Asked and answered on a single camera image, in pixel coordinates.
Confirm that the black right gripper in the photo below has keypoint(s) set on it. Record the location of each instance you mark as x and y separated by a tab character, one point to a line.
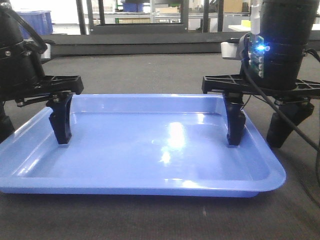
275	80

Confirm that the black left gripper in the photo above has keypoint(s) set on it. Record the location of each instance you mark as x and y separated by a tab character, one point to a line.
23	80

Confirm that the blue plastic tray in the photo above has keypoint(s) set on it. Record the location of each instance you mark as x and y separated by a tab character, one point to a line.
139	144

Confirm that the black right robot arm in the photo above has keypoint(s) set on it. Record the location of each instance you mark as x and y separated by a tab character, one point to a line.
284	22

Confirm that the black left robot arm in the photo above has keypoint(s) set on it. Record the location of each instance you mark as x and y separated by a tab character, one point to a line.
14	29

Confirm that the green circuit board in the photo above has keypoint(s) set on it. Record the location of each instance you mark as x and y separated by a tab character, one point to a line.
256	51

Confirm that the yellow box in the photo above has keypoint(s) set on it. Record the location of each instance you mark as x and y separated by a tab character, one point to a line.
246	23

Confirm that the blue storage bin background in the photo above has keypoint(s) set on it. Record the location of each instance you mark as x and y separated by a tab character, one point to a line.
40	21

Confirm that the white background table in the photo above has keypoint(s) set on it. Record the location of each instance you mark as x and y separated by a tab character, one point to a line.
241	28

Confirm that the cardboard box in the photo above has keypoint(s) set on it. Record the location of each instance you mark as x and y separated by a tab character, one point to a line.
232	6

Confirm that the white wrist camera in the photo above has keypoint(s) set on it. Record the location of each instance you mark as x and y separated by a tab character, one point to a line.
231	51
46	55

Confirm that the black table edge rail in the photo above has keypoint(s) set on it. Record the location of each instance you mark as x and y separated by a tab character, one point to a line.
138	44

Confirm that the black metal frame rack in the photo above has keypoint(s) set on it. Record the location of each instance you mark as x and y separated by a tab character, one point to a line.
102	17

